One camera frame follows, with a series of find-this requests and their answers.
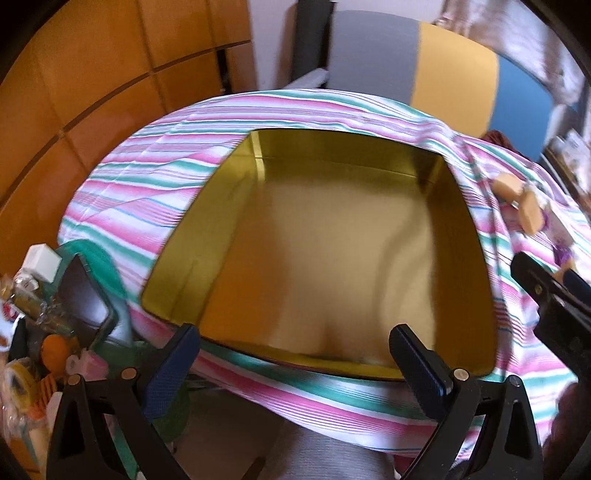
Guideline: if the yellow sponge block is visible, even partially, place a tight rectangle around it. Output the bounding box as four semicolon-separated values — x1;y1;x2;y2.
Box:
518;190;545;236
491;173;525;203

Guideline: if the orange fruit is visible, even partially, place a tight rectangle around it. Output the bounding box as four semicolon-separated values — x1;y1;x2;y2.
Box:
40;334;76;377

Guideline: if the black smartphone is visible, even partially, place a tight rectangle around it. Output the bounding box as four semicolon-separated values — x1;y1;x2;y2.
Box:
57;254;117;349

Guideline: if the glass spice jar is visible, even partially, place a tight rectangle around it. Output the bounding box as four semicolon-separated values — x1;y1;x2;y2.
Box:
9;271;62;333

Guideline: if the gold metal tin box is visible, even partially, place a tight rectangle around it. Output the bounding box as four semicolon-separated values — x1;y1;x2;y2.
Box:
140;129;498;380

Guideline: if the small white box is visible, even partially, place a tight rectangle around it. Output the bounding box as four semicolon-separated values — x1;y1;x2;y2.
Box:
21;244;62;283

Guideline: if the striped pink green tablecloth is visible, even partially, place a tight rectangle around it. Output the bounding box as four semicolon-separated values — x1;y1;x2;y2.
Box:
58;90;590;458

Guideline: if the grey yellow blue chair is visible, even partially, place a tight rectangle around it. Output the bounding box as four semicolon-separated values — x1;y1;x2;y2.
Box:
327;9;555;163

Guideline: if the wooden wardrobe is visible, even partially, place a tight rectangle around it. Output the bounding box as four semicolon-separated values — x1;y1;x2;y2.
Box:
1;1;256;273

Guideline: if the black rolled mat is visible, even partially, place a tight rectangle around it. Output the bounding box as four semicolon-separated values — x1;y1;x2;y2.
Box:
290;0;335;81

